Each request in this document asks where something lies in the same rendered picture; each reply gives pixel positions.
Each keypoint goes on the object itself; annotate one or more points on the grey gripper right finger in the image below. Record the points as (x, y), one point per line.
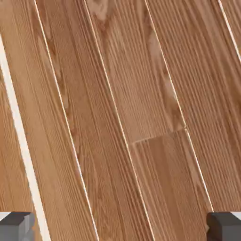
(224, 227)

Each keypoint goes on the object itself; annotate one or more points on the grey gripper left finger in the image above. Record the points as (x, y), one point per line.
(15, 226)

